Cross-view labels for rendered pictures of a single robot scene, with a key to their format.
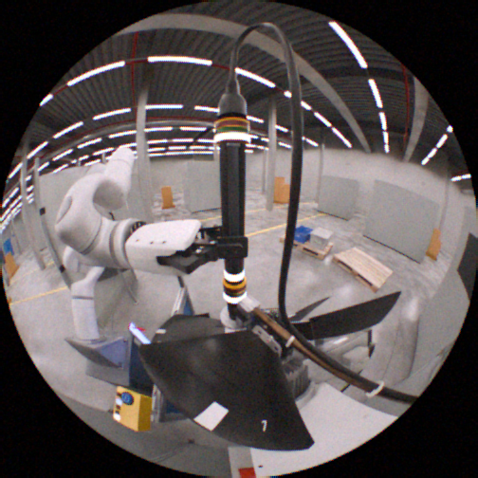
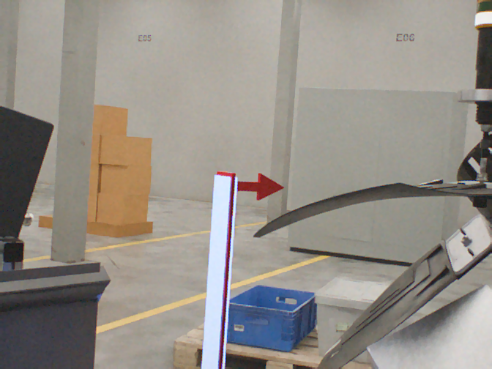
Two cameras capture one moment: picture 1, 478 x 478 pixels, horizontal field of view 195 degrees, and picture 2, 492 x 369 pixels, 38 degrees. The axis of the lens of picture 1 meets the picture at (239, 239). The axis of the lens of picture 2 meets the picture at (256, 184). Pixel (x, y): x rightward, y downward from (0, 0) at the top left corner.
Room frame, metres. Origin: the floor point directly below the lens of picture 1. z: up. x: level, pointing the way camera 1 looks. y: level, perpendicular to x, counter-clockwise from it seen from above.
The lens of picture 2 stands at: (-0.38, 0.65, 1.22)
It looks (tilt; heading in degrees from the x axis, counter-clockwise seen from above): 3 degrees down; 328
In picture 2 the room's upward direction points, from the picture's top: 4 degrees clockwise
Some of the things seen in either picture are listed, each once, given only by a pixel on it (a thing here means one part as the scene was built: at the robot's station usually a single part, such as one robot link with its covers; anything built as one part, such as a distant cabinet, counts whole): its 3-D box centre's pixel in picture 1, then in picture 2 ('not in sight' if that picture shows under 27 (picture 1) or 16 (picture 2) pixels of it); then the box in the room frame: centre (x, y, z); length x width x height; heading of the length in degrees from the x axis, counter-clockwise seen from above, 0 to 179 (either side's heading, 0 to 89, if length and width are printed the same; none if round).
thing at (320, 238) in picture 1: (321, 238); (360, 318); (2.63, -1.93, 0.31); 0.60 x 0.42 x 0.33; 130
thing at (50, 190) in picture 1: (88, 238); not in sight; (0.99, 1.88, 1.10); 1.21 x 0.06 x 2.20; 4
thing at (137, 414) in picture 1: (134, 410); not in sight; (-0.14, 0.35, 1.02); 0.16 x 0.10 x 0.11; 4
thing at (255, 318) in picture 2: (302, 233); (271, 315); (3.01, -1.60, 0.25); 0.60 x 0.41 x 0.22; 131
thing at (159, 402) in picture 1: (169, 344); not in sight; (0.26, 0.38, 0.82); 0.90 x 0.04 x 0.08; 4
